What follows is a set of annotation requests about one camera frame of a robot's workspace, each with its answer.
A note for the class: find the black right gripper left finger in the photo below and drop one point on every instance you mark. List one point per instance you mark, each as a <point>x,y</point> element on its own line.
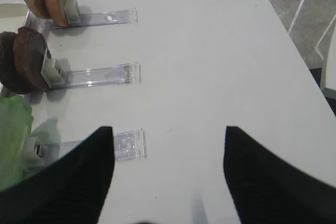
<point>71,190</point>

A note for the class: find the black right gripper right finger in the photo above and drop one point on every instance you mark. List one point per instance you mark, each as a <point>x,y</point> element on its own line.
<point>267,189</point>

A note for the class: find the brown meat patty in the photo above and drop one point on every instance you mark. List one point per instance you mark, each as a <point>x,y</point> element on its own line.
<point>9,75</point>
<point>29,52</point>

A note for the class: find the grey pusher block lettuce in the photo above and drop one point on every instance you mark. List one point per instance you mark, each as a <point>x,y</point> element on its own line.
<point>33,150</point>

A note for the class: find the green lettuce leaf right rack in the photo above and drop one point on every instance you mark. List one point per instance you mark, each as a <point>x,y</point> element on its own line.
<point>16,122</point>

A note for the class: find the grey pusher block bread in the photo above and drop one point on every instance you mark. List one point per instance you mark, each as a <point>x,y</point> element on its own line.
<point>72,12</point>

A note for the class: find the grey pusher block patty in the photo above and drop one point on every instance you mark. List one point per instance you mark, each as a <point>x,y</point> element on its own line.
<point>52,73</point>

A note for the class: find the clear rail lettuce right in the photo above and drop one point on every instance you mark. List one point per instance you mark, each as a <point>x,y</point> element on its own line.
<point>130,145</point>

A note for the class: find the clear rail patty right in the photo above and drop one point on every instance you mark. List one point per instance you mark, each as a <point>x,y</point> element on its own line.
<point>128,73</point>

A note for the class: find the clear rail bread right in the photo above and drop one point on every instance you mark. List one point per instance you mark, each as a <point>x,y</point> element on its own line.
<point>128,16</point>

